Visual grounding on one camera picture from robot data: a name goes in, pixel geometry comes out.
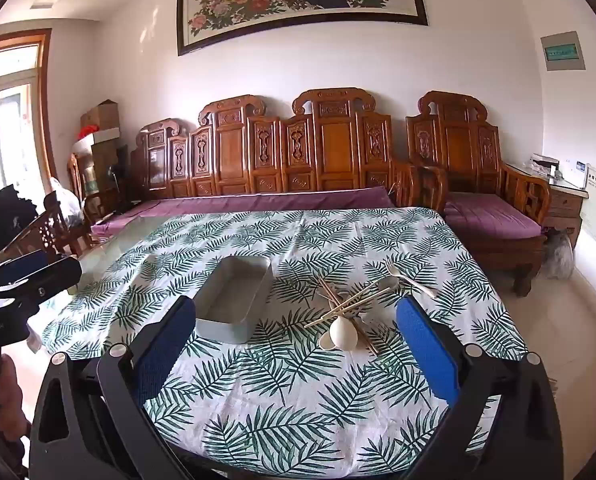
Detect white plastic bag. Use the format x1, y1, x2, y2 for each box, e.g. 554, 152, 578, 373
48, 177, 85, 227

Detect green leaf print tablecloth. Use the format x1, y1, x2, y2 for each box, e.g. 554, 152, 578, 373
40, 206, 529, 472

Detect wooden side table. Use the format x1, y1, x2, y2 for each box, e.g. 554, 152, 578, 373
505, 160, 589, 251

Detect purple sofa cushion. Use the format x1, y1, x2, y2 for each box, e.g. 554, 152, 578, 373
90, 186, 397, 241

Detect person's left hand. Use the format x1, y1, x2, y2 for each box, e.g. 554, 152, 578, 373
0, 356, 31, 443

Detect grey plastic bag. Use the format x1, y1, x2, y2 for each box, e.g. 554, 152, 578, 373
542, 229, 575, 281

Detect black bag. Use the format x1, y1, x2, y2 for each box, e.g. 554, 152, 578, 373
0, 184, 38, 257

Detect tissue box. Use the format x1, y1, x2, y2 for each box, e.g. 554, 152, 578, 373
525, 155, 560, 176

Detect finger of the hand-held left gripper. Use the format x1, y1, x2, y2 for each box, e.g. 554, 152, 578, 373
0, 256, 83, 308
0, 249, 50, 291

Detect carved wooden armchair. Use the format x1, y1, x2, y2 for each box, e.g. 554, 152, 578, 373
405, 91, 552, 297

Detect metal spoon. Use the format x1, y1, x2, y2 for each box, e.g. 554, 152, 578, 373
345, 277, 402, 311

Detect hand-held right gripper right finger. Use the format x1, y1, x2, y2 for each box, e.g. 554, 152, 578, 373
396, 296, 565, 480

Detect purple armchair cushion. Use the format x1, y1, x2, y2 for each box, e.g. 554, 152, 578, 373
444, 192, 543, 241

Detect stacked cardboard boxes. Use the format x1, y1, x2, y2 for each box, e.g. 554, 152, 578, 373
72, 127, 122, 157

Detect wooden framed window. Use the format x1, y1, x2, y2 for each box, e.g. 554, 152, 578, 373
0, 29, 60, 198

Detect carved wooden chair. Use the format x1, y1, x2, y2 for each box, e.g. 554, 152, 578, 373
0, 194, 95, 263

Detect grey rectangular metal container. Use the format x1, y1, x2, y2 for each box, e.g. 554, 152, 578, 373
193, 255, 273, 345

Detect cream plastic fork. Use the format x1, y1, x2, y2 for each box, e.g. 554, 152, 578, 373
383, 258, 437, 299

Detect grey wall electrical panel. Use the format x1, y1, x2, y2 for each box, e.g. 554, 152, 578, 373
540, 30, 587, 72

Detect carved wooden sofa bench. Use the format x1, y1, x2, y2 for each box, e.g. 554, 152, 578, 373
129, 87, 420, 207

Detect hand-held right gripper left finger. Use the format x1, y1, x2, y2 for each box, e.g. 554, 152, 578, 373
28, 295, 199, 480

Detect cream wooden spoon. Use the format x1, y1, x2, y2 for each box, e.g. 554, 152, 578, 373
329, 316, 359, 350

